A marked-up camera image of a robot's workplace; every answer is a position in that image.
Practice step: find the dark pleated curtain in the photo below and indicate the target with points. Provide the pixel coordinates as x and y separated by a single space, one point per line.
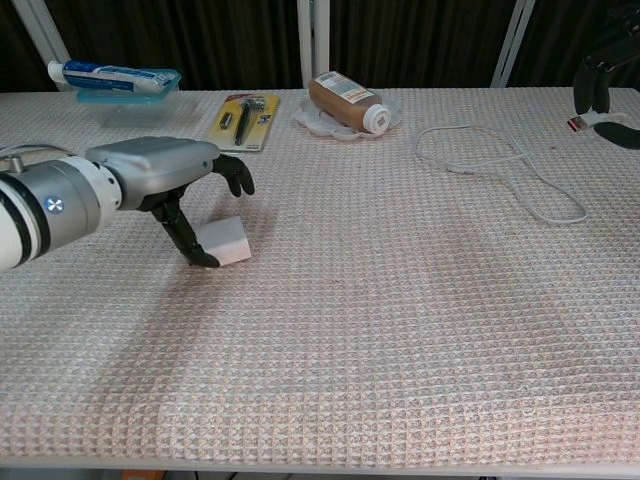
200 35

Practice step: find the teal plastic tray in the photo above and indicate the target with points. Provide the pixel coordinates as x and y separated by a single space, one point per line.
127 98

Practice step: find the white USB charger adapter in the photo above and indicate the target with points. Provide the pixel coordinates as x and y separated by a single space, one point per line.
231 245

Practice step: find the brown bottle with white cap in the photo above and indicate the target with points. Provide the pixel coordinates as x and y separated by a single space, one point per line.
337 97

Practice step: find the slanted white frame post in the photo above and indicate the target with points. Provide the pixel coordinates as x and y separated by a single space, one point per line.
42 35

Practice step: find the blue white toothpaste tube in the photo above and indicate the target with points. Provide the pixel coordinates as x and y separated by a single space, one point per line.
100 77

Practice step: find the razor in yellow blister pack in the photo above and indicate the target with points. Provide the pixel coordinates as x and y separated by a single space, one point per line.
226 131

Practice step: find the clear flower-shaped plastic dish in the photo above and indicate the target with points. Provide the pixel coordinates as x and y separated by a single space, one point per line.
325 127

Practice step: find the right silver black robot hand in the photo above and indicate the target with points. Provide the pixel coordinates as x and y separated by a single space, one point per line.
590 85

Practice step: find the double white frame post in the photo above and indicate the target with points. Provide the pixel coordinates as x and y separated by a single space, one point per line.
510 45

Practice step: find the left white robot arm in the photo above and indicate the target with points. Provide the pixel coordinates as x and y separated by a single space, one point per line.
50 210

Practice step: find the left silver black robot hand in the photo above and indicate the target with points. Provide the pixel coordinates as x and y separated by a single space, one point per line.
160 167

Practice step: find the upright white frame post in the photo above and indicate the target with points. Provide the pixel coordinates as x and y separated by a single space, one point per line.
312 40

